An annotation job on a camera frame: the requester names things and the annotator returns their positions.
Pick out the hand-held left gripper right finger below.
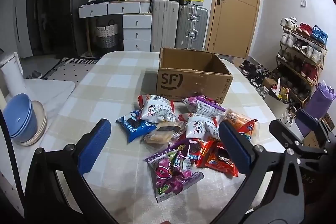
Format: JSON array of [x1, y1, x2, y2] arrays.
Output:
[[213, 121, 305, 224]]

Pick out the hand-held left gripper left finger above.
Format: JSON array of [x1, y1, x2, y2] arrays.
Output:
[[25, 119, 117, 224]]

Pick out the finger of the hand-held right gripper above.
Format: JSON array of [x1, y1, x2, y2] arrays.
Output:
[[297, 108, 335, 140], [270, 119, 328, 163]]

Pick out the red cookie packet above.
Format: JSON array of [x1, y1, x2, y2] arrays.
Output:
[[194, 139, 218, 168], [205, 147, 240, 178]]

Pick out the orange snack packet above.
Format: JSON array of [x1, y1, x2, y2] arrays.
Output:
[[222, 109, 259, 143]]

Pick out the white orange chip bag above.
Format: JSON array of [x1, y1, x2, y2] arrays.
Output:
[[178, 113, 223, 141], [136, 94, 177, 123]]

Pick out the blue cookie packet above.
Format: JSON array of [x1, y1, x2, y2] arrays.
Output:
[[116, 110, 155, 144]]

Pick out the purple white snack bag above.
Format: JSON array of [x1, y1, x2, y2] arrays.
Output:
[[182, 95, 226, 119]]

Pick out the purple gummy candy bag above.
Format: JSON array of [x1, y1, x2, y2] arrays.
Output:
[[145, 139, 205, 204]]

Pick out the clear cracker packet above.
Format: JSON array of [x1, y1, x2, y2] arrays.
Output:
[[143, 122, 188, 146]]

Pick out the brown cardboard box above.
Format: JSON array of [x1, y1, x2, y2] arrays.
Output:
[[157, 47, 234, 102]]

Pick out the small brown carton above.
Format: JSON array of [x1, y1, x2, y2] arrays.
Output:
[[303, 131, 327, 149]]

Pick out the collection of shoes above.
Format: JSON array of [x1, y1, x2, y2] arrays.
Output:
[[240, 17, 328, 125]]

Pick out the beige plates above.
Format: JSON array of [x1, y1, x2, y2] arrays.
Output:
[[18, 100, 48, 146]]

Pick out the wooden shoe rack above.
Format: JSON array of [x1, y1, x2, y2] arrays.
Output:
[[276, 23, 328, 109]]

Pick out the patterned rug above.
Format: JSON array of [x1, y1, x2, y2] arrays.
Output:
[[42, 56, 100, 80]]

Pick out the nested blue bowls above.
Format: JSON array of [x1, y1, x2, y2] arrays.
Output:
[[3, 93, 38, 143]]

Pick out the woven laundry basket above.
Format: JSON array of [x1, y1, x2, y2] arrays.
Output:
[[95, 20, 119, 49]]

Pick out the white trash bin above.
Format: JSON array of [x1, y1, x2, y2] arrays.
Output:
[[0, 52, 28, 98]]

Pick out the white drawer desk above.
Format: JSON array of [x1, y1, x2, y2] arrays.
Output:
[[78, 1, 153, 52]]

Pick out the wooden door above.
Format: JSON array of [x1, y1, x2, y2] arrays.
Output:
[[205, 0, 263, 59]]

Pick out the silver suitcase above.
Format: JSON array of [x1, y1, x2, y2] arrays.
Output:
[[175, 5, 209, 51]]

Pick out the white suitcase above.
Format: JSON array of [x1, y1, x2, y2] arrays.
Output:
[[151, 0, 179, 52]]

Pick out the white wardrobe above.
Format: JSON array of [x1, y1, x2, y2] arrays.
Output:
[[0, 0, 34, 59]]

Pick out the dark grey refrigerator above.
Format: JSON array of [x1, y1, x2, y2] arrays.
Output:
[[49, 0, 93, 55]]

